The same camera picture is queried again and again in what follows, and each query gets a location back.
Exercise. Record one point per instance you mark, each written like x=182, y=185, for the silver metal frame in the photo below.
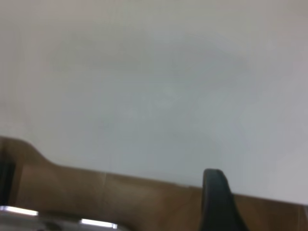
x=36, y=222

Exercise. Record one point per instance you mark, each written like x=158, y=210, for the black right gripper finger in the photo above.
x=217, y=204

